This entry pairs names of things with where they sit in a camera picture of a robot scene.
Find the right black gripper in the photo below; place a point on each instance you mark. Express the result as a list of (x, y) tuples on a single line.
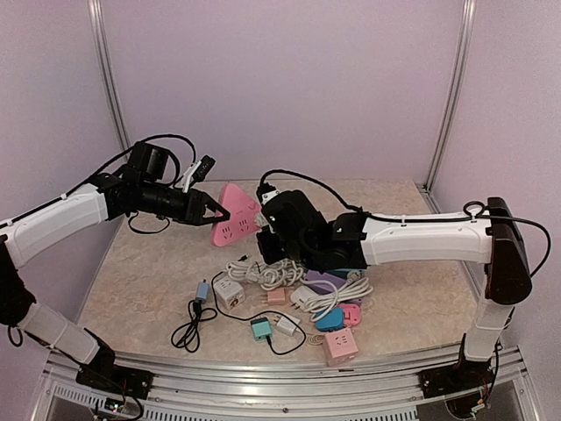
[(269, 254)]

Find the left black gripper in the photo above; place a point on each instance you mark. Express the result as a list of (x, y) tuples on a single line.
[(193, 210)]

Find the pink triangular socket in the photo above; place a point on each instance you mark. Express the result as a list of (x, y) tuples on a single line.
[(242, 222)]

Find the pink charger plug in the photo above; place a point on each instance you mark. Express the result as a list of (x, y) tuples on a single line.
[(275, 297)]

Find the white cube socket adapter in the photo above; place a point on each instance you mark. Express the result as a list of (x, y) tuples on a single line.
[(229, 293)]

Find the white usb charger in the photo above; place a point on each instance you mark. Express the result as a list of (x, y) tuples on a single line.
[(287, 325)]

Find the teal usb charger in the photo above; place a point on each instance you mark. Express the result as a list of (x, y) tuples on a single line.
[(261, 329)]

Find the light blue charger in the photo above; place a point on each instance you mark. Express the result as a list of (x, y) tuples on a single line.
[(202, 292)]

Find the blue plug adapter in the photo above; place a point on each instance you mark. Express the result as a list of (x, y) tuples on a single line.
[(331, 321)]

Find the pink socket adapter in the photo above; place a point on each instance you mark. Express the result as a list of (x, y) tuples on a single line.
[(351, 314)]

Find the pink cube socket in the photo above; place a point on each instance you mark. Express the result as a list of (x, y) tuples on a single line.
[(339, 346)]

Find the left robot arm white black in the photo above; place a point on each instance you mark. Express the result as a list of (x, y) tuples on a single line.
[(144, 178)]

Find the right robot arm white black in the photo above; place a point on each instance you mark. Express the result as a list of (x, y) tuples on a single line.
[(483, 233)]

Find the purple power strip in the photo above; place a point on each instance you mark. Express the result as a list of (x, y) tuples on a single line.
[(325, 286)]

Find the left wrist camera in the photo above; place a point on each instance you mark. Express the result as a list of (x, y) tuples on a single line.
[(197, 172)]

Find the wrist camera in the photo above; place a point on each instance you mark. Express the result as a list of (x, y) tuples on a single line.
[(265, 192), (197, 172)]

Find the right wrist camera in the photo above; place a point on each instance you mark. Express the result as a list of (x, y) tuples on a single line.
[(265, 192)]

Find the front aluminium rail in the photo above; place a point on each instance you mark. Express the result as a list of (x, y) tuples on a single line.
[(382, 389)]

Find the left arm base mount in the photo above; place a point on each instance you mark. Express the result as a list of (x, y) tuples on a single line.
[(118, 381)]

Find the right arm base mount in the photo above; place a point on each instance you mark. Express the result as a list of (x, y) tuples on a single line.
[(461, 375)]

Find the left aluminium frame post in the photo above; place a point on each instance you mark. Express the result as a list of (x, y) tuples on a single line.
[(109, 83)]

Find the aluminium frame post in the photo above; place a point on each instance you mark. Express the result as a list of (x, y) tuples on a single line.
[(453, 94), (109, 83)]

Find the right aluminium frame post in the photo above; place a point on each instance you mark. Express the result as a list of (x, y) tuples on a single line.
[(453, 94)]

